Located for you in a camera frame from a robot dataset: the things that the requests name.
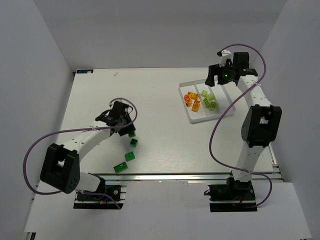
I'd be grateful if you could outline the blue label sticker left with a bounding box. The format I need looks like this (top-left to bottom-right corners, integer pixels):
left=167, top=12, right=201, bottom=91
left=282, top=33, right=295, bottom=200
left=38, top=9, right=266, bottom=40
left=76, top=69, right=94, bottom=74

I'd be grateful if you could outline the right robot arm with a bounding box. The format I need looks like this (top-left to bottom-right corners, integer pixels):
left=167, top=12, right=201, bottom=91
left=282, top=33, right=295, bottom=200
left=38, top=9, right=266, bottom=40
left=205, top=50, right=282, bottom=183

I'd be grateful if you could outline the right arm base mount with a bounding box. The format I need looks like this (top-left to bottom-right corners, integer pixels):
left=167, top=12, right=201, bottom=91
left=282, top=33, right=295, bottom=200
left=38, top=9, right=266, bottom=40
left=203, top=184, right=258, bottom=213

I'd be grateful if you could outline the white divided sorting tray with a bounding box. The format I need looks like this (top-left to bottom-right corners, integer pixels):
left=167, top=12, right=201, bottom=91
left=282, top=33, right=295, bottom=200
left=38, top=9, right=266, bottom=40
left=178, top=79, right=232, bottom=124

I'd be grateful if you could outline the yellow long lego brick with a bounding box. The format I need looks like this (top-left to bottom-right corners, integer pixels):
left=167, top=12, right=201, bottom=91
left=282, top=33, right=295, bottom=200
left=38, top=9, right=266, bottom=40
left=187, top=91, right=199, bottom=100

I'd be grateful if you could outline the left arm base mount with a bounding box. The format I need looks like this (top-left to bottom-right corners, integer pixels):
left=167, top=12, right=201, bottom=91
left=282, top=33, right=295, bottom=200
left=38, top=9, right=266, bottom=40
left=73, top=184, right=127, bottom=210

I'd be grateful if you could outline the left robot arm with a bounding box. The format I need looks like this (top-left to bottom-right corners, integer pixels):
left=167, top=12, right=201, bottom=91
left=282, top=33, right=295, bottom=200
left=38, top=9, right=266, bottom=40
left=40, top=100, right=136, bottom=194

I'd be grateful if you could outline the dark green square lego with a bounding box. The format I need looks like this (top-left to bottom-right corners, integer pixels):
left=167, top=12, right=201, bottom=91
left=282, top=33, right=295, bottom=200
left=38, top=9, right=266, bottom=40
left=130, top=138, right=139, bottom=148

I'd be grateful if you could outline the light green square lego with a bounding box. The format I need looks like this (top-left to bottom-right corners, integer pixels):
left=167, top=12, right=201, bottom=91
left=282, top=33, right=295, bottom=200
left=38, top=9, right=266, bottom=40
left=202, top=98, right=211, bottom=108

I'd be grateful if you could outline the yellow lego brick slope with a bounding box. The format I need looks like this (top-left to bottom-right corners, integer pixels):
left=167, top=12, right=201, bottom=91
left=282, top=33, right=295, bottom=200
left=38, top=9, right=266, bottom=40
left=191, top=100, right=200, bottom=112

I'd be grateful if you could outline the green long lego brick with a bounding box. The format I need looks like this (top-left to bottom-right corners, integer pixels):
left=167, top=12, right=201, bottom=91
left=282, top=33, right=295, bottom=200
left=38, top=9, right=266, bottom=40
left=113, top=162, right=128, bottom=174

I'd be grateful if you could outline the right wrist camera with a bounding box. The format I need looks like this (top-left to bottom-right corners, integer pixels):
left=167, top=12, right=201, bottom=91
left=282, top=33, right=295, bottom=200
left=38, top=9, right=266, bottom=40
left=217, top=49, right=232, bottom=67

